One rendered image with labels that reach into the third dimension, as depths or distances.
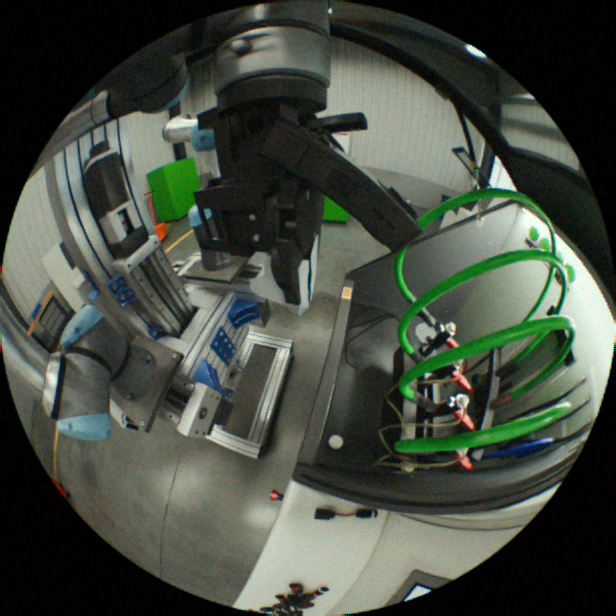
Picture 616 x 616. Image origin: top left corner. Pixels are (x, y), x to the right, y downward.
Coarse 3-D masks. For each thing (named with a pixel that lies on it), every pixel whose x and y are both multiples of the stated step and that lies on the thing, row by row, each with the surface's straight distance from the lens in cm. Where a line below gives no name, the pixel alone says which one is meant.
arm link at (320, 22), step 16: (288, 0) 16; (304, 0) 17; (320, 0) 18; (208, 16) 16; (224, 16) 16; (240, 16) 16; (256, 16) 15; (272, 16) 15; (288, 16) 15; (304, 16) 15; (320, 16) 17; (208, 32) 17; (224, 32) 16; (240, 32) 14; (320, 32) 15
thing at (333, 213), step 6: (330, 204) 360; (336, 204) 361; (324, 210) 364; (330, 210) 364; (336, 210) 364; (342, 210) 365; (324, 216) 368; (330, 216) 368; (336, 216) 368; (342, 216) 369; (324, 222) 377; (330, 222) 377; (336, 222) 377; (342, 222) 378
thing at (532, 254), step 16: (496, 256) 24; (512, 256) 25; (528, 256) 26; (544, 256) 28; (464, 272) 23; (480, 272) 23; (560, 272) 34; (432, 288) 23; (448, 288) 23; (416, 304) 24; (560, 304) 40; (400, 320) 27; (400, 336) 29; (416, 352) 34; (528, 352) 48
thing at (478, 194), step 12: (468, 192) 29; (480, 192) 29; (492, 192) 30; (504, 192) 31; (516, 192) 33; (444, 204) 28; (456, 204) 28; (528, 204) 35; (432, 216) 27; (552, 228) 41; (552, 240) 43; (552, 252) 45; (396, 264) 30; (396, 276) 31; (552, 276) 48; (540, 300) 51
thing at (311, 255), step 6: (312, 246) 17; (306, 252) 17; (312, 252) 17; (306, 258) 17; (312, 258) 17; (312, 264) 18; (312, 270) 18; (312, 276) 19; (312, 282) 19; (312, 288) 20
